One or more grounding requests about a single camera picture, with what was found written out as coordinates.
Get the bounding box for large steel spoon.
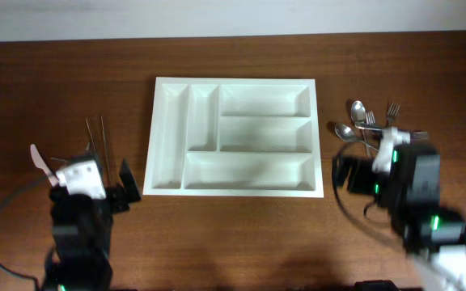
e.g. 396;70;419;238
334;123;378;151
350;100;372;158

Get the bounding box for steel fork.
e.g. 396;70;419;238
366;111;379;134
386;103;400;126

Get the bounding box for steel fork crosswise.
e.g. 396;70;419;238
355;122;429;141

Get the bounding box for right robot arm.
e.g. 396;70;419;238
331;127;466;290

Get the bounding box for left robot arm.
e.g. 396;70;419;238
40;154;141;290

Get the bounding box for long metal tongs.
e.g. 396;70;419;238
85;116;112;186

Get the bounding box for white plastic knife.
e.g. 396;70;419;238
30;144;58;187

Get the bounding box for white cutlery tray organizer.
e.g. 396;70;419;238
142;77;324;198

